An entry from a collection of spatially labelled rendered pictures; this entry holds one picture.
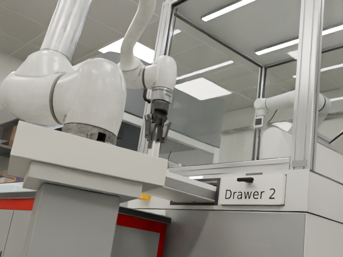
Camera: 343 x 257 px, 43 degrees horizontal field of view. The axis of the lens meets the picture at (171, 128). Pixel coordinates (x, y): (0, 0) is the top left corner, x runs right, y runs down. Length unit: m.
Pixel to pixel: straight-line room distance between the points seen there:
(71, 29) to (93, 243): 0.69
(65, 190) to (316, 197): 0.86
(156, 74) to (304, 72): 0.59
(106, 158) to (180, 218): 0.89
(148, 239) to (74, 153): 0.88
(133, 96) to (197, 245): 1.22
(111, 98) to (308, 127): 0.73
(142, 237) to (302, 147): 0.74
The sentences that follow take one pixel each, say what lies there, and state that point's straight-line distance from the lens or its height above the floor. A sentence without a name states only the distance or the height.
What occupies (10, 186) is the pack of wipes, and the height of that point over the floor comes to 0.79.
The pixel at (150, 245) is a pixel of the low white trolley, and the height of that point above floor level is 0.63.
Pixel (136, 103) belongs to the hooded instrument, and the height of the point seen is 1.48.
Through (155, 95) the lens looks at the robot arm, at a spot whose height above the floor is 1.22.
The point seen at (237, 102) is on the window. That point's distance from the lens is 1.90.
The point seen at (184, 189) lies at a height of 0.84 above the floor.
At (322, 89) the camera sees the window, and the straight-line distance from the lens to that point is 1.75.
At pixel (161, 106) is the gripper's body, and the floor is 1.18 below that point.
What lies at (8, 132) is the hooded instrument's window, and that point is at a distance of 3.35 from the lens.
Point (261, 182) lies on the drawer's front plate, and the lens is 1.65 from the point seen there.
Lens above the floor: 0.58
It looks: 16 degrees up
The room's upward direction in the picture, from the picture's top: 9 degrees clockwise
